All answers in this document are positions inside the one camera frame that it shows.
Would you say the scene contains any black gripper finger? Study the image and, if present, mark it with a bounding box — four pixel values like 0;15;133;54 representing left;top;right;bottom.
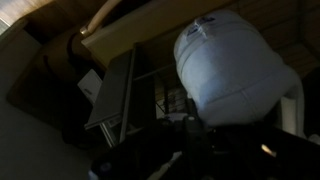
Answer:
182;98;208;135

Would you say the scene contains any metal shoe rack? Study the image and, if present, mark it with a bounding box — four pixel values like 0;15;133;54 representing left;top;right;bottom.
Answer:
83;41;198;149

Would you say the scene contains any small white box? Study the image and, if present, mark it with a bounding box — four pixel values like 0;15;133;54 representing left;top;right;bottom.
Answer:
77;69;104;105

